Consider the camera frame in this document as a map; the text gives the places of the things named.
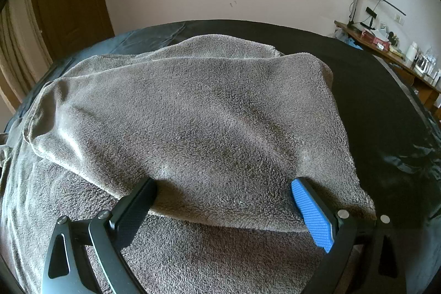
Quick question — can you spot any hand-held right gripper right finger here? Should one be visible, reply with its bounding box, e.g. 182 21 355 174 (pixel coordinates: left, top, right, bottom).
291 176 408 294

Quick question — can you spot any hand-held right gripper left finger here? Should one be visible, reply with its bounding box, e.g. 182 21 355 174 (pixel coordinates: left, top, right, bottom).
40 177 157 294

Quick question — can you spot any grey fleece garment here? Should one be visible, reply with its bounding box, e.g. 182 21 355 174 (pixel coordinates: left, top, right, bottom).
0 34 377 294

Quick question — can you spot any black bed sheet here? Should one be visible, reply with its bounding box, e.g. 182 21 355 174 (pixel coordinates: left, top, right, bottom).
0 19 441 294

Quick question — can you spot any wooden desk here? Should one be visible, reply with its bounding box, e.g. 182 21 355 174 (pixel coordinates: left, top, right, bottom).
334 20 441 115

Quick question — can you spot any blue plastic bag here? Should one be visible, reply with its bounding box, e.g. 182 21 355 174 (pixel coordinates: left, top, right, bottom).
335 29 366 52

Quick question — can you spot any red box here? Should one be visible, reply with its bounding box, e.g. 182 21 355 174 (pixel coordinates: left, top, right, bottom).
360 30 391 51

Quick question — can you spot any white thermos bottle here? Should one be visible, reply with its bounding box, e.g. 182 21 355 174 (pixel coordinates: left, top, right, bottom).
405 42 420 67

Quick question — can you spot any glass jug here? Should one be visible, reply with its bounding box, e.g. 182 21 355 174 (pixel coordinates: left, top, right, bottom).
416 51 435 74

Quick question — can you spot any beige curtain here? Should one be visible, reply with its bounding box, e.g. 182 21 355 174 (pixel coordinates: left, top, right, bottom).
0 0 54 105

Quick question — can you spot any black desk lamp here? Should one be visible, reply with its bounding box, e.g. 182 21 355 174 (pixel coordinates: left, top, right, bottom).
346 0 406 33

